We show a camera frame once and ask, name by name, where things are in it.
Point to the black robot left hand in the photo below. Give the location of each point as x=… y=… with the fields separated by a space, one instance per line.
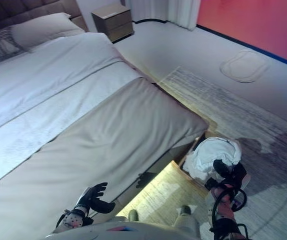
x=93 y=200

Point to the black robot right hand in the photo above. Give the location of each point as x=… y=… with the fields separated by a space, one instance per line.
x=233 y=176

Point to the white garment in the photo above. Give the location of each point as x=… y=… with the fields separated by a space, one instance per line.
x=211 y=152

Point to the brown wicker laundry basket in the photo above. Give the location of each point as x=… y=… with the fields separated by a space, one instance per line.
x=182 y=165

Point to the beige bed runner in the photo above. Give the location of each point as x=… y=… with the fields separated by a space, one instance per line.
x=133 y=120

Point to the white bed with duvet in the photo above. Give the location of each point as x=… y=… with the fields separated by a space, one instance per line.
x=46 y=75

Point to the white bed pillow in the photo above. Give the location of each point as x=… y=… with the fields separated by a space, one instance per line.
x=46 y=28

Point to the silver robot torso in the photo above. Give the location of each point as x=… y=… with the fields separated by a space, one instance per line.
x=123 y=230

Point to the silver robot right leg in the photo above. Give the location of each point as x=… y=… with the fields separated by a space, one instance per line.
x=186 y=220

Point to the grey streaked area rug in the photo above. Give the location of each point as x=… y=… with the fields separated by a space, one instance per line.
x=233 y=110

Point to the white oval floor mat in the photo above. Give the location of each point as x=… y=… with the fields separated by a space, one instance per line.
x=244 y=66

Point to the white pleated curtain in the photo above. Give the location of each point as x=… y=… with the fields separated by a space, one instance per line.
x=168 y=12

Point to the brown wooden nightstand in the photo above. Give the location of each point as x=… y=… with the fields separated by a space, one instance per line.
x=113 y=22

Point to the brown padded headboard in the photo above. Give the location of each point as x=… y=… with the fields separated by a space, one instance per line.
x=21 y=12

